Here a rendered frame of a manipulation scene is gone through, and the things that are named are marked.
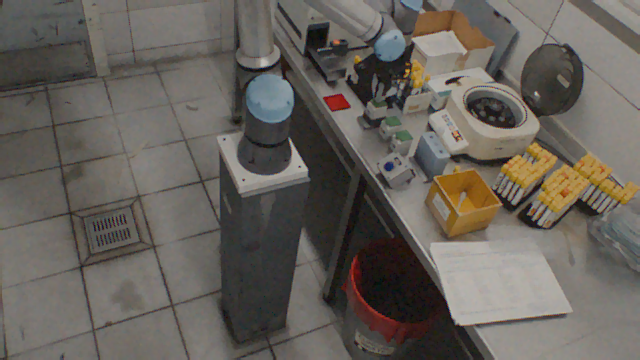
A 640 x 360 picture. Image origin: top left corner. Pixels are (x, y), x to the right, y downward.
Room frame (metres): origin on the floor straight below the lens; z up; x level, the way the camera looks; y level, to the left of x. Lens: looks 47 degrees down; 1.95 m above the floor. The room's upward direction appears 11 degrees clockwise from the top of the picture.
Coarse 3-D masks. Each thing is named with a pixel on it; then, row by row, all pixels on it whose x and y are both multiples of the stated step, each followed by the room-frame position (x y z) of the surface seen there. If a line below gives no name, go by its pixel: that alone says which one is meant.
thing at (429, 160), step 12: (432, 132) 1.17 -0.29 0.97; (420, 144) 1.15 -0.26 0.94; (432, 144) 1.12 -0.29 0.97; (420, 156) 1.13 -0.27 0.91; (432, 156) 1.09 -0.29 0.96; (444, 156) 1.08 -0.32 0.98; (420, 168) 1.11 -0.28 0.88; (432, 168) 1.07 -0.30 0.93; (444, 168) 1.09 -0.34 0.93; (432, 180) 1.07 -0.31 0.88
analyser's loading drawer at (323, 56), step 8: (312, 40) 1.61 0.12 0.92; (320, 40) 1.62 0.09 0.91; (312, 48) 1.56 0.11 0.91; (320, 48) 1.57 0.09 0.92; (328, 48) 1.53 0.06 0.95; (320, 56) 1.52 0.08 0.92; (328, 56) 1.53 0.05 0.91; (336, 56) 1.50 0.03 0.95; (320, 64) 1.48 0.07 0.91; (328, 64) 1.48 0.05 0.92; (336, 64) 1.50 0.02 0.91; (328, 72) 1.43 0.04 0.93; (336, 72) 1.44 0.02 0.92; (344, 72) 1.45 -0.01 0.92
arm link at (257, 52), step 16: (240, 0) 1.10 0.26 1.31; (256, 0) 1.11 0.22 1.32; (240, 16) 1.11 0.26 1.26; (256, 16) 1.11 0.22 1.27; (240, 32) 1.12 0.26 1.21; (256, 32) 1.11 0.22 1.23; (272, 32) 1.15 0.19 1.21; (240, 48) 1.14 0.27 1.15; (256, 48) 1.11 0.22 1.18; (272, 48) 1.14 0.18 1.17; (240, 64) 1.11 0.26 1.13; (256, 64) 1.10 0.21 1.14; (272, 64) 1.12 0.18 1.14; (240, 80) 1.11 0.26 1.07
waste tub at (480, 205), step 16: (448, 176) 1.01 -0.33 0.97; (464, 176) 1.04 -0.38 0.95; (480, 176) 1.03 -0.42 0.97; (432, 192) 0.98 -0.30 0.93; (448, 192) 1.02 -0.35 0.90; (480, 192) 1.01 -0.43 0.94; (432, 208) 0.96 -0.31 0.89; (448, 208) 0.91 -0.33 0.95; (464, 208) 0.99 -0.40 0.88; (480, 208) 0.91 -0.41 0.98; (496, 208) 0.94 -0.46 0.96; (448, 224) 0.89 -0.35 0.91; (464, 224) 0.90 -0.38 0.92; (480, 224) 0.92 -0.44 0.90
